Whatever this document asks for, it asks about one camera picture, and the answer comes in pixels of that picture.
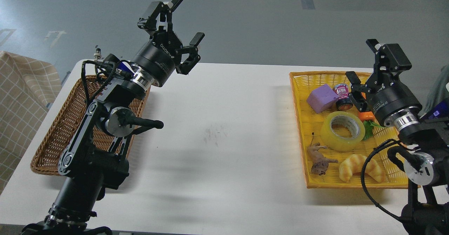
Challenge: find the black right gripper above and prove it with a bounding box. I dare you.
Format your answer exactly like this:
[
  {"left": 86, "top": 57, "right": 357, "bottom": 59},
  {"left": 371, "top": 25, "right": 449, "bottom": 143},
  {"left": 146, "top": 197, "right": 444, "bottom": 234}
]
[{"left": 346, "top": 39, "right": 422, "bottom": 127}]

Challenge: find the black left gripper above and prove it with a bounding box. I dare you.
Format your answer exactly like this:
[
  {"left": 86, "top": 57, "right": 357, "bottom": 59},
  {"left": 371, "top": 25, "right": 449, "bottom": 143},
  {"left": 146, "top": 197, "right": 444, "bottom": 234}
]
[{"left": 131, "top": 0, "right": 205, "bottom": 87}]

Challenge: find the yellow tape roll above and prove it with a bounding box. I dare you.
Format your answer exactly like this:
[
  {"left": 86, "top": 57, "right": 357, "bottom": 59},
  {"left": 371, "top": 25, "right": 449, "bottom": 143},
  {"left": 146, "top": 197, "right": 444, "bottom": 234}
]
[{"left": 320, "top": 111, "right": 366, "bottom": 152}]

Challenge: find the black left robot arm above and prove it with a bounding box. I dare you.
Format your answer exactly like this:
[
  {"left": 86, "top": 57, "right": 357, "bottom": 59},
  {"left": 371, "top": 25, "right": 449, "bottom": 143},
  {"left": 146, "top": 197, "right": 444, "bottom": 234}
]
[{"left": 21, "top": 0, "right": 204, "bottom": 235}]

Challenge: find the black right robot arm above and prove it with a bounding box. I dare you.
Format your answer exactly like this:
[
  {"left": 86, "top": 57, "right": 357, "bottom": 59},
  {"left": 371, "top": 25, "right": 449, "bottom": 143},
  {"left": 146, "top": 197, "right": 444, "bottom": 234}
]
[{"left": 346, "top": 39, "right": 449, "bottom": 235}]

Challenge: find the small pink can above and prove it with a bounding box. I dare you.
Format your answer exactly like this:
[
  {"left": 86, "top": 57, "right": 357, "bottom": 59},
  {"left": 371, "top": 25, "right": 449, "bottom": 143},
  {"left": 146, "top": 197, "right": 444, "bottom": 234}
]
[{"left": 333, "top": 83, "right": 353, "bottom": 111}]

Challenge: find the orange toy carrot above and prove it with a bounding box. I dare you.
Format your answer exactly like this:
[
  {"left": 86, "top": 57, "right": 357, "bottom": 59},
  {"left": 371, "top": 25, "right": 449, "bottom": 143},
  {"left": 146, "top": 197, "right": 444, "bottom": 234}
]
[{"left": 358, "top": 112, "right": 385, "bottom": 141}]

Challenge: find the purple foam block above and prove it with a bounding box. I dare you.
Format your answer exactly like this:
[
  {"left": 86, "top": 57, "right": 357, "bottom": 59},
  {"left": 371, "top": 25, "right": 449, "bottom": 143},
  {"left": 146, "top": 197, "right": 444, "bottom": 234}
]
[{"left": 306, "top": 84, "right": 339, "bottom": 113}]

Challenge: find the person in dark clothes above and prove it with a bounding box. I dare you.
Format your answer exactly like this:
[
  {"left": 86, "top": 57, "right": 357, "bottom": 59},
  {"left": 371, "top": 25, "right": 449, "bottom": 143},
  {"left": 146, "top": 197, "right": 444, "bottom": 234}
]
[{"left": 423, "top": 65, "right": 449, "bottom": 114}]

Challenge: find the yellow plastic basket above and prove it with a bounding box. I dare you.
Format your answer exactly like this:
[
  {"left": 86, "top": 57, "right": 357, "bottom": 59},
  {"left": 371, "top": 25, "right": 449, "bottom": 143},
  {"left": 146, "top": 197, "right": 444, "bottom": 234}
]
[{"left": 290, "top": 70, "right": 408, "bottom": 189}]

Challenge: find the toy croissant bread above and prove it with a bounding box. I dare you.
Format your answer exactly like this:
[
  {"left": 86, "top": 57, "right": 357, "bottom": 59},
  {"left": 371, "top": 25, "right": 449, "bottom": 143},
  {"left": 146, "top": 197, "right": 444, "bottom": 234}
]
[{"left": 339, "top": 154, "right": 386, "bottom": 183}]

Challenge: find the brown toy dinosaur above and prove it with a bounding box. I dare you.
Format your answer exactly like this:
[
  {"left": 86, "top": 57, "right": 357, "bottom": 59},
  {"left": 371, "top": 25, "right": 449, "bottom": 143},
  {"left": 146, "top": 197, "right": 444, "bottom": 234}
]
[{"left": 307, "top": 132, "right": 339, "bottom": 176}]

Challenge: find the beige checkered cloth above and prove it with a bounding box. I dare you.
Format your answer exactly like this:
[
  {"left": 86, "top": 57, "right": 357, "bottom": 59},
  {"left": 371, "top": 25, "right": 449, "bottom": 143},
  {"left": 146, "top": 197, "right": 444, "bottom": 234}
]
[{"left": 0, "top": 51, "right": 61, "bottom": 192}]

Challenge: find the brown wicker basket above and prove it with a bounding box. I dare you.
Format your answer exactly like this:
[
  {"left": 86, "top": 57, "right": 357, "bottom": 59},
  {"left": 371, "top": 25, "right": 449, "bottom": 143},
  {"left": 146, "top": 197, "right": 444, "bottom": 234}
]
[{"left": 30, "top": 75, "right": 149, "bottom": 176}]

